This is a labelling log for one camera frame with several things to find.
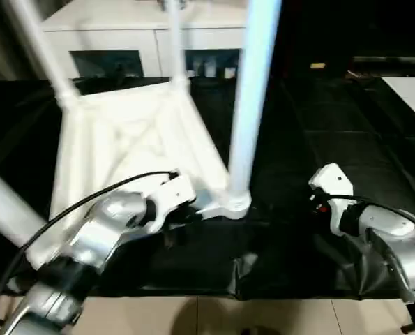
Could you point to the white plastic table top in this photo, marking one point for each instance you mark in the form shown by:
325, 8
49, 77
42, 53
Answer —
134, 139

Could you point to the white plastic table leg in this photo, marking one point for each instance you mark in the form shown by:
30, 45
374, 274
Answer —
177, 42
39, 42
252, 87
5, 202

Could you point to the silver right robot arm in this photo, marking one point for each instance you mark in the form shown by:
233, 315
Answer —
395, 227

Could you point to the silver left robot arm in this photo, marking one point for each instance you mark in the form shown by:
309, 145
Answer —
99, 230

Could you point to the black plastic mat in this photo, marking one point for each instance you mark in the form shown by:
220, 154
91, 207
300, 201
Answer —
332, 146

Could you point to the small yellow label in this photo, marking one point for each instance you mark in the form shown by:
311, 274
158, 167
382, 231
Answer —
317, 65

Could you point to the white flat board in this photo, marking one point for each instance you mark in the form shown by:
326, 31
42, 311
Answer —
413, 97

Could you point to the red and white cup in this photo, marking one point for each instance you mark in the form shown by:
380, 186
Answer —
190, 72

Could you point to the small white cup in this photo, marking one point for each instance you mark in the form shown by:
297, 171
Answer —
229, 73

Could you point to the white bottle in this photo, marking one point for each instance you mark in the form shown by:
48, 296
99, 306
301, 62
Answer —
209, 70

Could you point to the white cabinet with glass doors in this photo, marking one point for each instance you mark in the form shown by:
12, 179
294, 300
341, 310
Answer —
123, 38

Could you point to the dark object on cabinet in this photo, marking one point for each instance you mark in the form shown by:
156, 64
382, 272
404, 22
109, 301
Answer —
163, 4

